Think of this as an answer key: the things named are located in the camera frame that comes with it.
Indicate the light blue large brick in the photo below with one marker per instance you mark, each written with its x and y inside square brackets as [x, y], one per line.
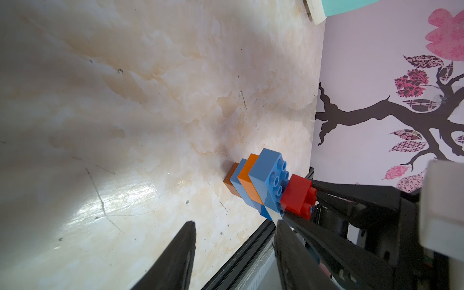
[270, 178]

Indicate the small light blue brick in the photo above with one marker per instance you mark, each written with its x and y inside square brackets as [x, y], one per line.
[232, 181]

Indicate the mint green Belinee toaster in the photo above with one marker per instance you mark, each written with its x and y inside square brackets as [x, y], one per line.
[321, 9]

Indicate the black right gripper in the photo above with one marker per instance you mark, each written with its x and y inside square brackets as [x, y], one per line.
[367, 236]

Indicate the white brick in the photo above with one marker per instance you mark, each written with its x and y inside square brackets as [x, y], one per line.
[275, 216]

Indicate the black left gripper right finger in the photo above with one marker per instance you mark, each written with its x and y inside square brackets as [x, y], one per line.
[297, 268]

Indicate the red square brick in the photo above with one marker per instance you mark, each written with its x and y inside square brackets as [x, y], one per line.
[299, 197]

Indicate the orange long brick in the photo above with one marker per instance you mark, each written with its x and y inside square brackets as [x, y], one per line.
[245, 180]

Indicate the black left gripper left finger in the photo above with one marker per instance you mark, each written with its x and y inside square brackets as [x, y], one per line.
[173, 269]

